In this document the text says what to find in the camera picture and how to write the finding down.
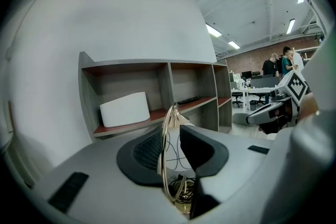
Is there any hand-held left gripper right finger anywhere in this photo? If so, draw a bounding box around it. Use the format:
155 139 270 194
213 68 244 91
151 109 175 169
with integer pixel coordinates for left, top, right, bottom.
180 124 279 224

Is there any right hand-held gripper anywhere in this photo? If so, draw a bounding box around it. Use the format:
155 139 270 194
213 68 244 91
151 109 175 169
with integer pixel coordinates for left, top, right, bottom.
246 70 309 129

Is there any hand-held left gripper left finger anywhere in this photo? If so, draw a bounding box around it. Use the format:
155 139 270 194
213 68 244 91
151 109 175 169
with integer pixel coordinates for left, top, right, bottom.
34 125 190 224

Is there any gold desk lamp white globe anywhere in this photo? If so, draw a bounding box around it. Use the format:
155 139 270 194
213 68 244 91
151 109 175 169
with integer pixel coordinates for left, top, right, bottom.
157 101 202 220

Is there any person's right forearm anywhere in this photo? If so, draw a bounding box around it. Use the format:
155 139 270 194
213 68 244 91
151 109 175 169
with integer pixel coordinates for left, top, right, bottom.
300 93 320 123

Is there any long white office desk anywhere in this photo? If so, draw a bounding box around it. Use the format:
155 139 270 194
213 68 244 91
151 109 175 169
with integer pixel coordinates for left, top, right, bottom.
230 86 279 110

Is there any grey wooden desk with shelves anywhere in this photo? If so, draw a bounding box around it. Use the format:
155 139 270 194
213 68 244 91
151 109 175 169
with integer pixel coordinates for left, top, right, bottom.
78 51 234 141

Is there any black office chair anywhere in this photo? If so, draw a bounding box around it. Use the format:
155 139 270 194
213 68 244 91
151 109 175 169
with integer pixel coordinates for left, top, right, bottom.
253 92 266 106
232 91 244 109

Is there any white storage container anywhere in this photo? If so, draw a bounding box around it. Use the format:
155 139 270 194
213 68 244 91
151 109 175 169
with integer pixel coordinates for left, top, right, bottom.
99 91 151 129

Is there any black keyboard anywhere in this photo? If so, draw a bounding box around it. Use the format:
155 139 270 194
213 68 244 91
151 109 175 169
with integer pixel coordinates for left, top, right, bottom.
177 96 203 105

